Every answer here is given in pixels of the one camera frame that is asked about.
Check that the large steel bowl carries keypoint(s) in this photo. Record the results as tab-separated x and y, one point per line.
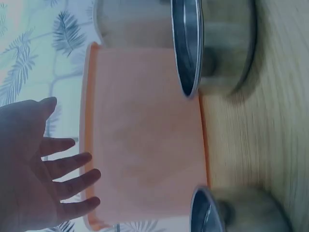
207	41

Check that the orange plastic container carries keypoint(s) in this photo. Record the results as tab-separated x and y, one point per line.
144	135

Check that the person's left thumb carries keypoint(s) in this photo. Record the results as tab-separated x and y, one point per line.
44	110

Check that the white translucent plastic container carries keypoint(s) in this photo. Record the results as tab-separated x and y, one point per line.
135	21

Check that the small steel bowl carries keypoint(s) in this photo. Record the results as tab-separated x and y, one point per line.
217	210

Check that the person's left hand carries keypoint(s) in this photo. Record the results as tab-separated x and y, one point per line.
21	169

